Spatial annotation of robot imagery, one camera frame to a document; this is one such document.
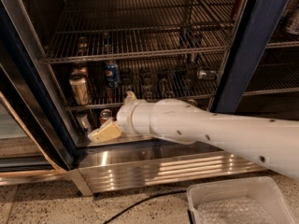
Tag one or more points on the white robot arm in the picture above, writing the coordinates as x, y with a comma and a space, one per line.
272, 143

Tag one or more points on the middle wire fridge shelf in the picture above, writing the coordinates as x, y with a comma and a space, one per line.
153, 79

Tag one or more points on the open glass fridge door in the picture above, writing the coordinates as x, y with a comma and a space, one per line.
34, 142

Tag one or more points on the wire fridge shelf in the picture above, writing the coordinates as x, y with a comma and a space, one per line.
97, 30
153, 79

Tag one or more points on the silver can bottom left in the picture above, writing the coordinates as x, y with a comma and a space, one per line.
82, 118

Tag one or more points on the right compartment wire shelf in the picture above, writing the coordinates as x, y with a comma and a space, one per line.
278, 69

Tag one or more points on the orange soda can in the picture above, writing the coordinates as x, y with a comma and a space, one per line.
80, 88

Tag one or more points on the clear plastic bin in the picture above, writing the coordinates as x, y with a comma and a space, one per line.
263, 189

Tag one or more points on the bubble wrap sheet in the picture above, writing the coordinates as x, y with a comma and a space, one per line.
234, 211

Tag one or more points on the red Coca-Cola can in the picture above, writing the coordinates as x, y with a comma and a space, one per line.
105, 115

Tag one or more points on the upper wire fridge shelf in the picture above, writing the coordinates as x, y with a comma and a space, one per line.
97, 30

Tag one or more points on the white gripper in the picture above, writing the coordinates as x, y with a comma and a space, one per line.
125, 115

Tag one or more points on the dark blue Pepsi can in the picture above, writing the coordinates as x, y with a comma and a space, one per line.
192, 102

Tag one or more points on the stainless steel commercial fridge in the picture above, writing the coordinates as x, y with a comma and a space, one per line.
133, 161

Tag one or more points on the clear lying bottle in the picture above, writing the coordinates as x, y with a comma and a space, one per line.
206, 74

